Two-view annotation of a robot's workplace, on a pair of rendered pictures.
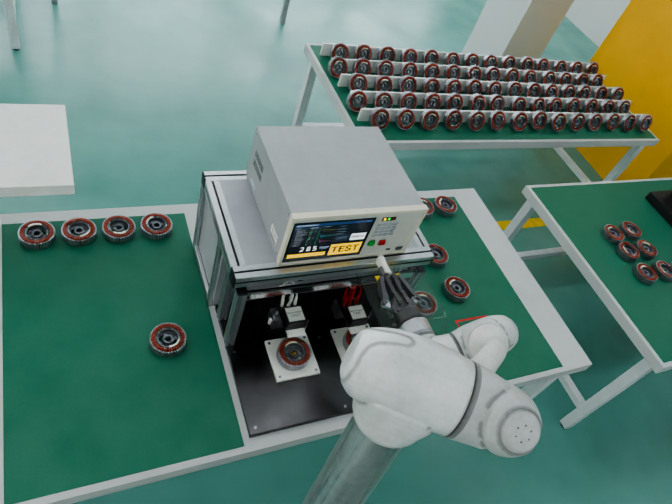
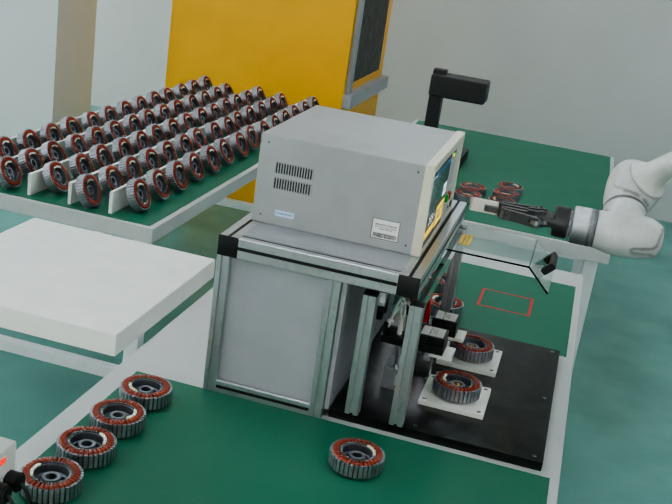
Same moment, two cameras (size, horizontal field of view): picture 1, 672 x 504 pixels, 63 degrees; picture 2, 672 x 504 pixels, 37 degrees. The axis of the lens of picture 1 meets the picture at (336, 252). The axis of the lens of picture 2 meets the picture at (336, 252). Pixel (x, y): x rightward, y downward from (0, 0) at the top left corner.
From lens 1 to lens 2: 1.75 m
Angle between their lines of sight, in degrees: 42
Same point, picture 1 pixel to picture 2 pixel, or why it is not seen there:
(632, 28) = (195, 32)
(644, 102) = not seen: hidden behind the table
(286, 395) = (504, 421)
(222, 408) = (487, 470)
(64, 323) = not seen: outside the picture
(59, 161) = (158, 251)
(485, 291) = not seen: hidden behind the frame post
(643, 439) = (604, 387)
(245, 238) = (360, 255)
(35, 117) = (42, 236)
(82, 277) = (174, 482)
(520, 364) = (557, 302)
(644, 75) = (247, 74)
